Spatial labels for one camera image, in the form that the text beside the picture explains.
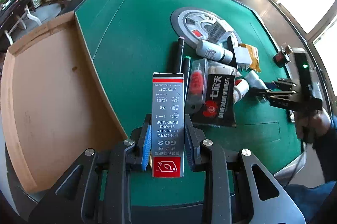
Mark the yellow foil packet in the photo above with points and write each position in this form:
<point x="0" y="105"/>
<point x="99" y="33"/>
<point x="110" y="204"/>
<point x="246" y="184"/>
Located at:
<point x="253" y="51"/>

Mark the small white medicine box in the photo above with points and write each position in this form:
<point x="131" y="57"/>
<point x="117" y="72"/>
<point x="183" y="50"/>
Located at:
<point x="220" y="31"/>

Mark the person's right hand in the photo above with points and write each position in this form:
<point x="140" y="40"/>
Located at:
<point x="319" y="123"/>

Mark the round grey table centre panel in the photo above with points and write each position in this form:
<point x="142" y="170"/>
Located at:
<point x="194" y="25"/>

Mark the white power adapter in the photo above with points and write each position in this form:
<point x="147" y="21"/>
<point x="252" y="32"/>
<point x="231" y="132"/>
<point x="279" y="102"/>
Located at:
<point x="243" y="58"/>

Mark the black marker pink cap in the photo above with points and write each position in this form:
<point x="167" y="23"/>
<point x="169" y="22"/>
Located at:
<point x="178" y="63"/>

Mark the brown cardboard box tray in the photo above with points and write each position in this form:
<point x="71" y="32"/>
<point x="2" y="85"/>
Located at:
<point x="53" y="105"/>

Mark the black marker green cap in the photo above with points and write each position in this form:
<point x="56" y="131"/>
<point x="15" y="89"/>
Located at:
<point x="186" y="71"/>

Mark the clear pack red brush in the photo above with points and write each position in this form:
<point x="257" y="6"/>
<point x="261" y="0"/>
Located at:
<point x="197" y="86"/>

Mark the white plastic bottle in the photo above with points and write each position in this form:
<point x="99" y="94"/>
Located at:
<point x="214" y="52"/>

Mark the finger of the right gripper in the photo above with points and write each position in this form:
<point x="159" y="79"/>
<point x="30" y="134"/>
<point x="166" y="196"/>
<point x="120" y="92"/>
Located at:
<point x="283" y="84"/>
<point x="267" y="94"/>

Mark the white jar red label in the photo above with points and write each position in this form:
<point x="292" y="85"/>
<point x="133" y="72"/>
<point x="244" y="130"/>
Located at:
<point x="241" y="87"/>

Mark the dark red perfume bottle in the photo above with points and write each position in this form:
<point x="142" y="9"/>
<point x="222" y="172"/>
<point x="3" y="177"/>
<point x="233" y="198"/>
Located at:
<point x="283" y="56"/>

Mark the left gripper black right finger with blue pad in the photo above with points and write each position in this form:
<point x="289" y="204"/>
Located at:
<point x="193" y="140"/>

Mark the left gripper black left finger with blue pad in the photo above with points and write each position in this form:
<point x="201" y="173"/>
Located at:
<point x="139" y="156"/>

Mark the grey red 502 glue box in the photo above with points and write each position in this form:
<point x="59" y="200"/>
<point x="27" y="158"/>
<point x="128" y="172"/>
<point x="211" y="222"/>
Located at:
<point x="168" y="125"/>

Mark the black Chinese text sachet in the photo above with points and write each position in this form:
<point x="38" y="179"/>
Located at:
<point x="217" y="110"/>

